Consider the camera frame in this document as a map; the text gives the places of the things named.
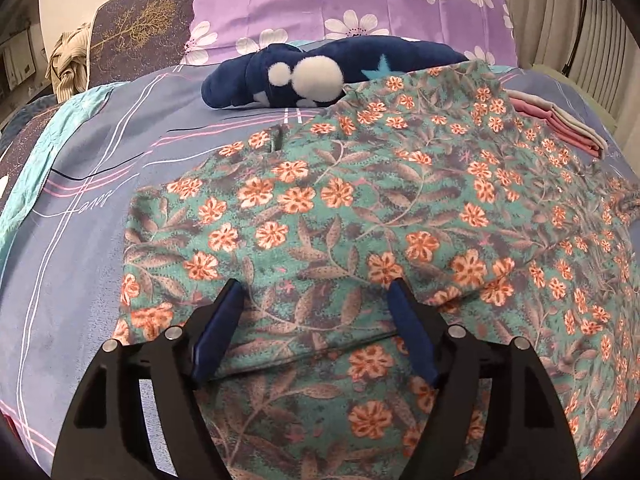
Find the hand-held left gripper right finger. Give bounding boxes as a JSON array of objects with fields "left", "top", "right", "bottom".
[{"left": 387, "top": 279, "right": 583, "bottom": 480}]

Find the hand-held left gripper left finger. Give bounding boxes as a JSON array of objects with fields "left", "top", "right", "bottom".
[{"left": 50, "top": 279, "right": 246, "bottom": 480}]

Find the teal floral garment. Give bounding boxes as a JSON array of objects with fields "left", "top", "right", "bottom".
[{"left": 112, "top": 60, "right": 640, "bottom": 480}]

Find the blue striped bed sheet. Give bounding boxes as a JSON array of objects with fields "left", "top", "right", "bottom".
[{"left": 0, "top": 62, "right": 640, "bottom": 480}]

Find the folded pink cloth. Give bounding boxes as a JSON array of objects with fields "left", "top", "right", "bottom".
[{"left": 507, "top": 97, "right": 601, "bottom": 158}]

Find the navy star print plush garment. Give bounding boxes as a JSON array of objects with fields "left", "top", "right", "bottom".
[{"left": 201, "top": 36, "right": 471, "bottom": 111}]

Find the folded off-white cloth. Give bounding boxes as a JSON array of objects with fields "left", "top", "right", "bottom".
[{"left": 505, "top": 89, "right": 609, "bottom": 153}]

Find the pale green cloth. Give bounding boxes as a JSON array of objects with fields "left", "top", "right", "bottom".
[{"left": 529, "top": 62, "right": 576, "bottom": 80}]

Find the beige crumpled cloth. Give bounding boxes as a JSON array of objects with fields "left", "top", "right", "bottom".
[{"left": 46, "top": 27, "right": 94, "bottom": 103}]

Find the dark pillow with gold tree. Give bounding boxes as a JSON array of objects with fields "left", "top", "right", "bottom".
[{"left": 87, "top": 0, "right": 198, "bottom": 92}]

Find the cream pleated curtain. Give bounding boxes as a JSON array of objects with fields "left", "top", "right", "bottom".
[{"left": 515, "top": 0, "right": 640, "bottom": 126}]

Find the purple floral pillow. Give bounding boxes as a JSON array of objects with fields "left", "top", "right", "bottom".
[{"left": 181, "top": 0, "right": 518, "bottom": 68}]

